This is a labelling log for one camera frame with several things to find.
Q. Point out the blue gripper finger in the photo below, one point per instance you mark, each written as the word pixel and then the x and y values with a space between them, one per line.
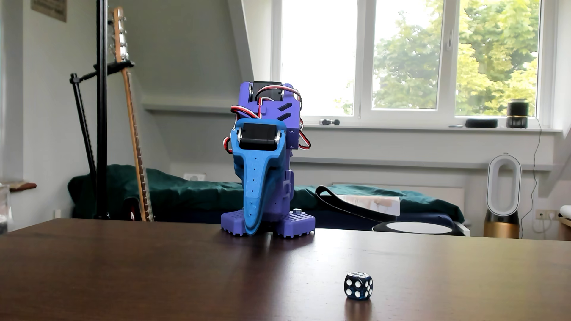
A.
pixel 256 178

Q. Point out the blue dice with white dots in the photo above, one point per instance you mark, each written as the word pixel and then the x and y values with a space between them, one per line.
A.
pixel 358 286

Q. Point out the purple robot arm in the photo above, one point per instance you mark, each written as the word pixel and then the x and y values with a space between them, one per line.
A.
pixel 292 129

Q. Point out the wooden neck guitar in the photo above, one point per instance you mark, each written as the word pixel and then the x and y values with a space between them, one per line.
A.
pixel 134 133

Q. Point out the black vertical pole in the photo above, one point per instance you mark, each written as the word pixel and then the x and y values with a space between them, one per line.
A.
pixel 101 133

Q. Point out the white round disc black rim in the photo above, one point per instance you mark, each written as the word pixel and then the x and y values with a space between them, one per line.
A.
pixel 419 228

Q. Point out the black guitar stand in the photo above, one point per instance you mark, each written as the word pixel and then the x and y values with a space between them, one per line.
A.
pixel 82 116

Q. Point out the white radiator panel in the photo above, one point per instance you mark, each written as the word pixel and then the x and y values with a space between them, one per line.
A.
pixel 446 194

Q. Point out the black flat puck speaker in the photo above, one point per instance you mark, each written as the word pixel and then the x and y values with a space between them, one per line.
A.
pixel 481 123

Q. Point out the brown wooden shelf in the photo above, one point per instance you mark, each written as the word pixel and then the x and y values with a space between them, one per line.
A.
pixel 20 186

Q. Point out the white and gold bladeless fan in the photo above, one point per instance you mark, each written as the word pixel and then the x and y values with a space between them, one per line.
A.
pixel 502 225

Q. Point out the clear glass container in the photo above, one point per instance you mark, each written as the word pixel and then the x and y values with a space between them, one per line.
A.
pixel 3 209

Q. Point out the black cylindrical speaker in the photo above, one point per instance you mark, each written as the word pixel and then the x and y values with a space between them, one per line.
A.
pixel 517 111

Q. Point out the light wooden furniture piece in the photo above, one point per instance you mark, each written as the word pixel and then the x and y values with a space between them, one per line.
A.
pixel 565 227

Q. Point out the white wall outlet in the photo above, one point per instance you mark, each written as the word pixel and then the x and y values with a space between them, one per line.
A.
pixel 194 177

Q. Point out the white window frame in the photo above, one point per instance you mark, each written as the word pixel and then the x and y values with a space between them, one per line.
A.
pixel 449 67

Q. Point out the framed wall picture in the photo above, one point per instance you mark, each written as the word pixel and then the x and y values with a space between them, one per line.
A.
pixel 49 9

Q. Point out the white double wall socket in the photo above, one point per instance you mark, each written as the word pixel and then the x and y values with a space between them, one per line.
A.
pixel 546 214

